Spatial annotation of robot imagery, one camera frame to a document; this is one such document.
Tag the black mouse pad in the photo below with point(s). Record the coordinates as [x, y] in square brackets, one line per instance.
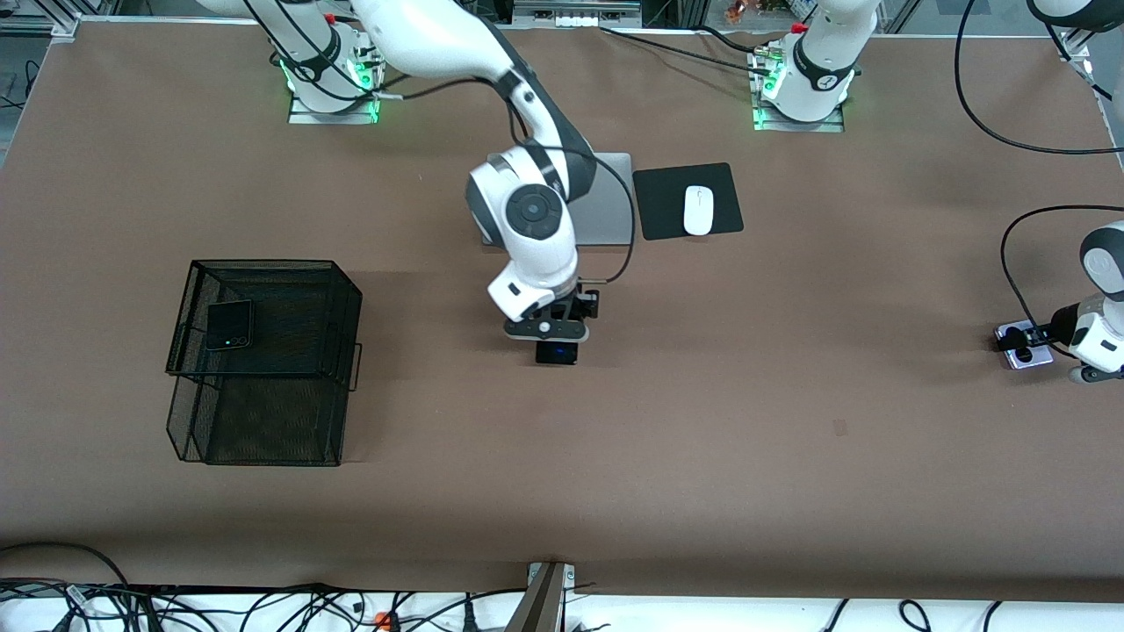
[663, 202]

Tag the small black flip phone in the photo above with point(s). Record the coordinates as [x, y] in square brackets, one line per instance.
[230, 326]

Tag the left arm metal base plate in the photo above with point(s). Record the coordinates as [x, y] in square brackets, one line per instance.
[830, 125]

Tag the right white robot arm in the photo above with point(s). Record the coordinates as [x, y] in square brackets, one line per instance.
[439, 35]

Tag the grey metal camera bracket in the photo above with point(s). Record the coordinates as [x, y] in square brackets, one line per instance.
[549, 601]

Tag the white computer mouse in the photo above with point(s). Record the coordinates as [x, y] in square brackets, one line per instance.
[698, 211]

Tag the white power strip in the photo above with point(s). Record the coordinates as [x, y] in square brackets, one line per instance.
[575, 12]

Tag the long black smartphone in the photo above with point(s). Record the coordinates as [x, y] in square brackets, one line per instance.
[557, 354]

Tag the silver closed laptop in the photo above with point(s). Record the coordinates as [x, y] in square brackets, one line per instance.
[615, 211]

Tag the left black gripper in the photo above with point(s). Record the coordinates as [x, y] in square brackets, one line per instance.
[1043, 334]

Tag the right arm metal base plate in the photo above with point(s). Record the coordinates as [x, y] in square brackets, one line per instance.
[303, 117]

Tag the aluminium frame corner bracket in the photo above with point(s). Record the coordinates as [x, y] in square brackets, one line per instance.
[1076, 46]
[54, 26]

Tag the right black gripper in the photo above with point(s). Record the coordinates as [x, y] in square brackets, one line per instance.
[584, 305]

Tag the lavender flip phone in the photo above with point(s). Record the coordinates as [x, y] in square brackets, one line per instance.
[1029, 358]

